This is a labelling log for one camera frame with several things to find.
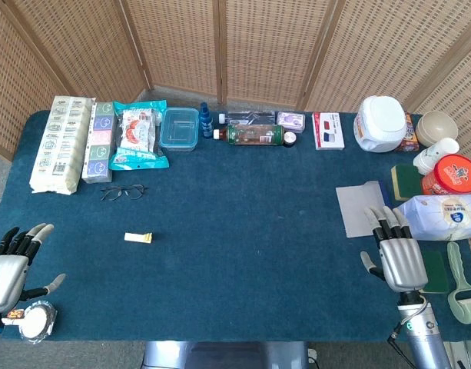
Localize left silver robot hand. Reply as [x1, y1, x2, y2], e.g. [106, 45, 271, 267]
[0, 223, 67, 313]

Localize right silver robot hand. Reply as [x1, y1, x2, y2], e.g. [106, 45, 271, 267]
[360, 206, 430, 295]

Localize small yellow packet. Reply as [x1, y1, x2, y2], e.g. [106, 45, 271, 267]
[124, 231, 154, 244]

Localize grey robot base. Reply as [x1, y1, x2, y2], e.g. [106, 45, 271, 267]
[142, 341, 309, 369]

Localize green yellow sponge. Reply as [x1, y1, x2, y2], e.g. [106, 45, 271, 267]
[390, 164, 424, 202]
[423, 250, 450, 294]

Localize foil cup white filling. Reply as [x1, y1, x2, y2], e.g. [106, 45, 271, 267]
[19, 301, 58, 344]

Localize white wet wipes pack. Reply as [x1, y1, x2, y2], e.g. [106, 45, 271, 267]
[396, 194, 471, 242]

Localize pale green lint roller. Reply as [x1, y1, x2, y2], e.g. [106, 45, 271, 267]
[446, 241, 471, 323]

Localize grey covered blue notebook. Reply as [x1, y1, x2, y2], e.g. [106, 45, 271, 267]
[335, 180, 393, 239]

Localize orange lidded canister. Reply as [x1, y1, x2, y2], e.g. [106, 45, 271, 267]
[421, 154, 471, 196]

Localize white paper cups stack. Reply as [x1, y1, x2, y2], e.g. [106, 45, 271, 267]
[413, 137, 460, 176]

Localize orange printed box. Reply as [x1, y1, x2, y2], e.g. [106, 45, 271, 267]
[396, 111, 417, 151]

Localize cream printed long package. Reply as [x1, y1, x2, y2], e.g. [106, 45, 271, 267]
[30, 95, 97, 196]

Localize beige bowl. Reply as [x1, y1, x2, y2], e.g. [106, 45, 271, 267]
[415, 110, 459, 147]

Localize white detergent jug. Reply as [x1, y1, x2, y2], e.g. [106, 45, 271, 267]
[353, 95, 407, 154]

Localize white box red blue print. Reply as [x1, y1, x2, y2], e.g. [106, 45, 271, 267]
[311, 111, 345, 151]

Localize pastel tissue packs bundle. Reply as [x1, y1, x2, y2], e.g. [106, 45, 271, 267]
[81, 101, 117, 185]

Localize small purple case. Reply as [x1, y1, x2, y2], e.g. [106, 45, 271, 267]
[276, 111, 307, 134]

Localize teal felt table cover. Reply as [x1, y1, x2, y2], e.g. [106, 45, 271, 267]
[0, 110, 471, 343]

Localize teal snack bag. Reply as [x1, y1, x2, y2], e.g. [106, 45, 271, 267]
[108, 100, 170, 171]

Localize green tea bottle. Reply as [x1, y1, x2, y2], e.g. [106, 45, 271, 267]
[213, 123, 286, 146]

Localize clear blue plastic container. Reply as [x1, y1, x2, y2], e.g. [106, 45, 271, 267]
[158, 108, 200, 152]

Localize blue spray bottle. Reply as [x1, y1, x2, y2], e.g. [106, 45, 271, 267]
[199, 101, 214, 139]

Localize wicker folding screen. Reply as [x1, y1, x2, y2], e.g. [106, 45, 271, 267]
[0, 0, 471, 270]

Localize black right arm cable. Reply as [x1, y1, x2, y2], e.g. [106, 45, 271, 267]
[387, 298, 429, 368]

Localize black thin frame eyeglasses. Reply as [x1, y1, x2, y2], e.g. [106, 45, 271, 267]
[100, 184, 148, 202]

